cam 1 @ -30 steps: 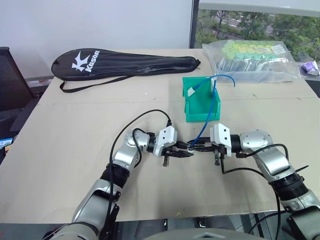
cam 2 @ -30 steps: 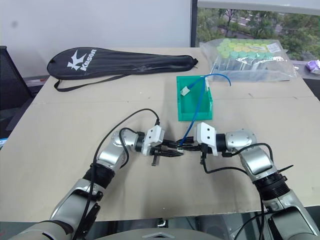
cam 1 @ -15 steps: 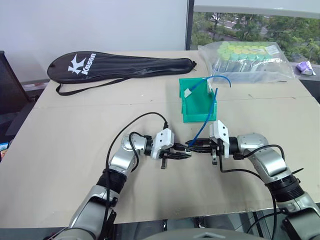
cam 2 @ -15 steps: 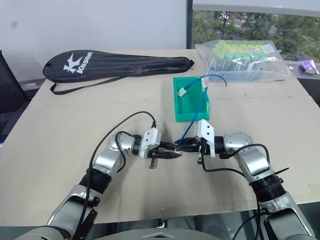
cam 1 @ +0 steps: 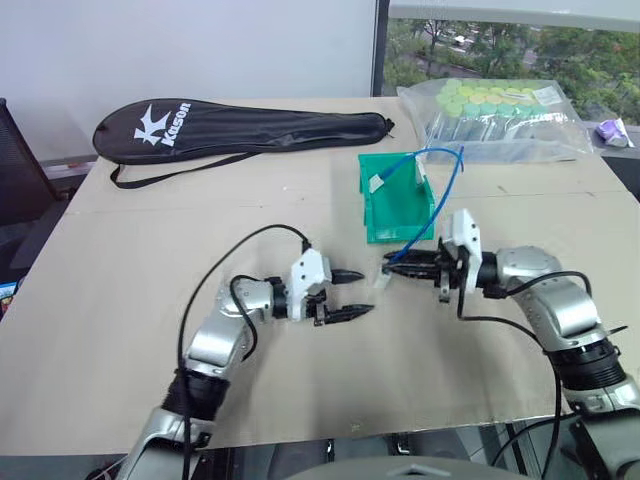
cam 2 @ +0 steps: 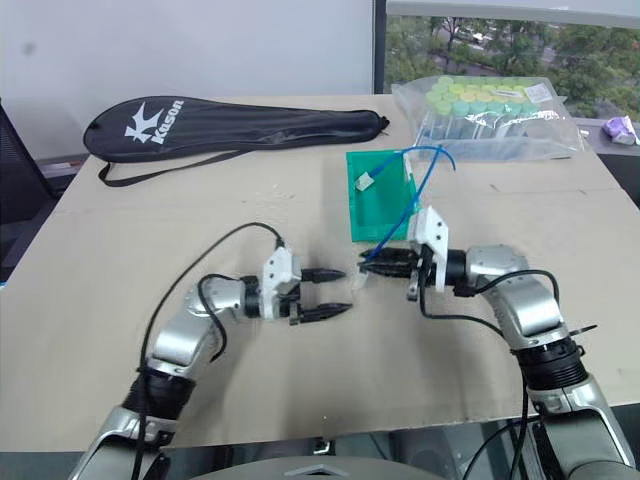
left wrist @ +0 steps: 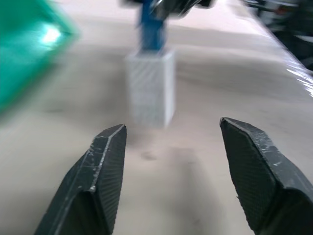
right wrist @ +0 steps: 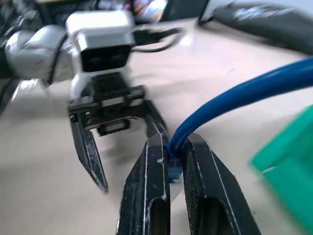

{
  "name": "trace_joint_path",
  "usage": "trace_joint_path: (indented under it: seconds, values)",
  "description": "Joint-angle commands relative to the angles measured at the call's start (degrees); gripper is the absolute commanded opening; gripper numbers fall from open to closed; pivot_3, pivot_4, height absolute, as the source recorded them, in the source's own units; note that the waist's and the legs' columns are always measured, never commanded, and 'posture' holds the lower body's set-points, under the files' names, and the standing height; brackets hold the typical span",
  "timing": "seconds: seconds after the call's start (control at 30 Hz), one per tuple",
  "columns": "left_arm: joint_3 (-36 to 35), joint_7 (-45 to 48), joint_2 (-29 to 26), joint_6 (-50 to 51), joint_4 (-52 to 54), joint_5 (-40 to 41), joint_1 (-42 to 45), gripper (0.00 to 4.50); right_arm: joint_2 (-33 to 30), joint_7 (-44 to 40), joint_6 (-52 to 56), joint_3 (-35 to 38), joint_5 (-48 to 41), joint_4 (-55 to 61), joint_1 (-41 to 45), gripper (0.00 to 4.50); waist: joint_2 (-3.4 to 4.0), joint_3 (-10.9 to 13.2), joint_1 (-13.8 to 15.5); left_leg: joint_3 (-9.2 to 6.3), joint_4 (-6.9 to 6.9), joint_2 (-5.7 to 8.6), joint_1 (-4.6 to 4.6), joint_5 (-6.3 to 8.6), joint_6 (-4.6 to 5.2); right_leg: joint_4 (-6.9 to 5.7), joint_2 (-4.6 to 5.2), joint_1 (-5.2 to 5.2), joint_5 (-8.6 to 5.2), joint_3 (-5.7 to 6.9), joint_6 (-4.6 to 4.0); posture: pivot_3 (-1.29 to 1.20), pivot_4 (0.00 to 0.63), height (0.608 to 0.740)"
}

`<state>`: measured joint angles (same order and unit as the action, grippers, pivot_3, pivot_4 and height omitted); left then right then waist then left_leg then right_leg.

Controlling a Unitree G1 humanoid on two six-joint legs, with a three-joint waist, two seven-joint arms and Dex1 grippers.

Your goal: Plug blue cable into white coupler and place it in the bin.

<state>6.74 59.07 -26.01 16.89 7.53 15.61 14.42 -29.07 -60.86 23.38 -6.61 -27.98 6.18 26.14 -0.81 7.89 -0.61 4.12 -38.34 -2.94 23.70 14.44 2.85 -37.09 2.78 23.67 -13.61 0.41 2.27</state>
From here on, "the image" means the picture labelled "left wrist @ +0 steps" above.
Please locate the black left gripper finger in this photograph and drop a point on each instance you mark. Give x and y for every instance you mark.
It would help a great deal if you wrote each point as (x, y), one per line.
(97, 186)
(264, 176)

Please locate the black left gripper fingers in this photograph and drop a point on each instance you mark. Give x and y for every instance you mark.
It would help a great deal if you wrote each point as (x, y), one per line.
(171, 6)

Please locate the white coupler block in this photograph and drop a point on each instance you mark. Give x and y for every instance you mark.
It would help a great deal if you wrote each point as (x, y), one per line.
(150, 90)

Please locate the green plastic bin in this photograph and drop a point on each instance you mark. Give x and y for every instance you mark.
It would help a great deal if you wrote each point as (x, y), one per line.
(23, 44)

